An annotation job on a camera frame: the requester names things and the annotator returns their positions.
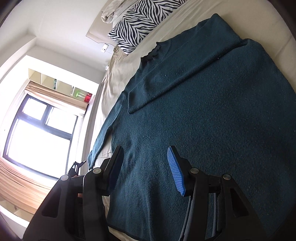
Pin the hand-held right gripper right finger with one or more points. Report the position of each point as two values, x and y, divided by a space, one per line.
177 171

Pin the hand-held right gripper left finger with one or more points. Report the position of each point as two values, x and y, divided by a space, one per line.
113 172

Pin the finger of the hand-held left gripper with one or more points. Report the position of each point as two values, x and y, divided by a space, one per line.
74 170

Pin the dark teal knit sweater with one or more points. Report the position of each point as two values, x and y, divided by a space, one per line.
196 115

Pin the black framed window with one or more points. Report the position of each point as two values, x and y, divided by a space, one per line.
34 143

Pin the beige curtain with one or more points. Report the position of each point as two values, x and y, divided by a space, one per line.
57 97
25 183

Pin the red box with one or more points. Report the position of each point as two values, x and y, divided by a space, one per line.
88 97

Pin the green lidded jar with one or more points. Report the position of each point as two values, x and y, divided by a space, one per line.
79 94

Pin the bed with beige sheet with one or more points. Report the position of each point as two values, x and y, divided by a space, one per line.
115 69

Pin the beige upholstered headboard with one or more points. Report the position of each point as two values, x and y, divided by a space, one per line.
99 34

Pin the zebra print pillow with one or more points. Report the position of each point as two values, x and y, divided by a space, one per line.
138 23

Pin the folded cream duvet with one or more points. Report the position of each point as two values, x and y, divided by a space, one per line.
113 11

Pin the white wall shelf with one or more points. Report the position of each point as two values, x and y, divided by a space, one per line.
46 78

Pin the white wall socket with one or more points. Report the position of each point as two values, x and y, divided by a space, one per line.
104 48

